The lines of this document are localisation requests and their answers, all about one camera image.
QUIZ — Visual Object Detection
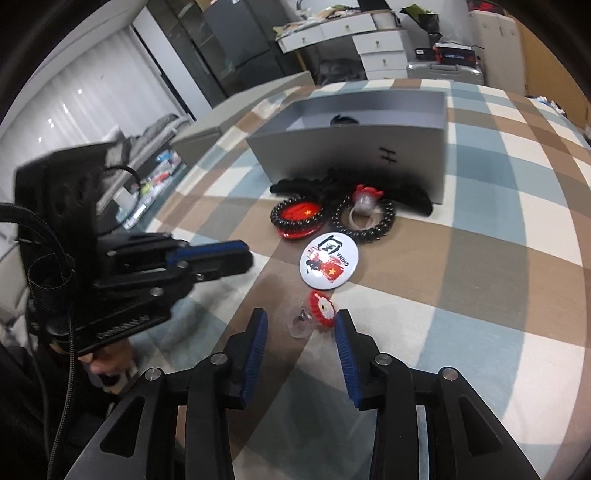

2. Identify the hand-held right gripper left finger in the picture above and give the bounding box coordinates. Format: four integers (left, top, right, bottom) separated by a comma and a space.
65, 308, 269, 480

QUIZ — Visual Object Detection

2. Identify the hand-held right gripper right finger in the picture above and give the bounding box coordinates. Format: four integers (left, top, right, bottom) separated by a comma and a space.
335, 309, 541, 480

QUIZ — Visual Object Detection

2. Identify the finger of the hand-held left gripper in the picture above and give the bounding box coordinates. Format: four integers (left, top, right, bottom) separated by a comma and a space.
99, 233, 251, 267
95, 253, 254, 302

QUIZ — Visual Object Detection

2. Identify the clear ring with red flower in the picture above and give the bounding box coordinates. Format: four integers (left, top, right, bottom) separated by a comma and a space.
287, 291, 337, 340

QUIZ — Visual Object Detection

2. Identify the red round badge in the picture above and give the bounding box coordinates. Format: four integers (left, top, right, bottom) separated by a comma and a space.
278, 202, 322, 241

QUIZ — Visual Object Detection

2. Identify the black spiral hair tie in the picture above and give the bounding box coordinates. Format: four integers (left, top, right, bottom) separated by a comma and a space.
270, 198, 325, 241
331, 194, 397, 244

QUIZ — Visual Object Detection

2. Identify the grey cardboard box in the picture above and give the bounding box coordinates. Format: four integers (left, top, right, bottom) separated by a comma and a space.
246, 90, 448, 205

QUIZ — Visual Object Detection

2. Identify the black fabric headband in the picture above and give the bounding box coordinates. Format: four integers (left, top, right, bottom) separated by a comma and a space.
270, 168, 435, 217

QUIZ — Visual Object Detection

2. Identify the person's left forearm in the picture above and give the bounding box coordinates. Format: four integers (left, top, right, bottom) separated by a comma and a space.
0, 344, 121, 480

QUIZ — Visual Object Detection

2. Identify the person's left hand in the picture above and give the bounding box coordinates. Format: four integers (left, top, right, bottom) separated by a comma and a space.
76, 339, 139, 395

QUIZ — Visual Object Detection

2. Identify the colourful floor clutter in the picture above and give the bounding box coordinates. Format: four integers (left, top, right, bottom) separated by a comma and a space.
115, 148, 186, 230

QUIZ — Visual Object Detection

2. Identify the white round badge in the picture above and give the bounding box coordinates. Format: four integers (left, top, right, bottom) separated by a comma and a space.
299, 232, 361, 289

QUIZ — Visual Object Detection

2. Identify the white curtain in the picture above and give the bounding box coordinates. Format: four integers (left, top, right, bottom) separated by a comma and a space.
0, 28, 191, 155

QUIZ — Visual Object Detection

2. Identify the grey clothes pile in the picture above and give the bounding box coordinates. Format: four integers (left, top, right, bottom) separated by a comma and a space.
108, 113, 195, 158

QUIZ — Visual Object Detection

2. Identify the plaid blanket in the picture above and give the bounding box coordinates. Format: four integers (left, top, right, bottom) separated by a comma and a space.
134, 78, 591, 480

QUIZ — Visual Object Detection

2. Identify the dark grey refrigerator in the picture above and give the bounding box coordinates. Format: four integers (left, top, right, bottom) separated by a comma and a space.
203, 0, 283, 93

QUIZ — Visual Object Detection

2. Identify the dresser top clutter pile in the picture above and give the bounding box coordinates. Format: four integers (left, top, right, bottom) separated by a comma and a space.
272, 4, 371, 38

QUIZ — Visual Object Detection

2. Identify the white dresser with drawers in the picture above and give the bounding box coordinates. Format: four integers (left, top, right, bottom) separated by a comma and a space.
277, 11, 410, 82

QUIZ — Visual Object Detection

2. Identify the silver suitcase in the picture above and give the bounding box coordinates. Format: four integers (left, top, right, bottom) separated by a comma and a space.
406, 60, 485, 86

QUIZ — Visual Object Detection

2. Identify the black and red box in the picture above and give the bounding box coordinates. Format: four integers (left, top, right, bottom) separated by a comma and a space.
434, 42, 476, 64

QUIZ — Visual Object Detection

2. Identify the small clothes pile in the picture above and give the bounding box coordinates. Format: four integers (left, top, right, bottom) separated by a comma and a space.
538, 95, 568, 117

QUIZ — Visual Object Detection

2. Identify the white suitcase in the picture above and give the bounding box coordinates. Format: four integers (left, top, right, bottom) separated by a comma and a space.
468, 9, 525, 93

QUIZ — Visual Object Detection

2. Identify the wooden door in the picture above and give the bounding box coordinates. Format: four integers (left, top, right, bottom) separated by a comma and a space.
519, 18, 591, 132

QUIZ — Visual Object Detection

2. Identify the clear ring with red top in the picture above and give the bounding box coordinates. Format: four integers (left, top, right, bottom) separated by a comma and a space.
348, 184, 385, 230

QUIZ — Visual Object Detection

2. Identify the black braided cable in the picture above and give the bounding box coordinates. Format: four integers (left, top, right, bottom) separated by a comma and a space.
0, 203, 81, 480

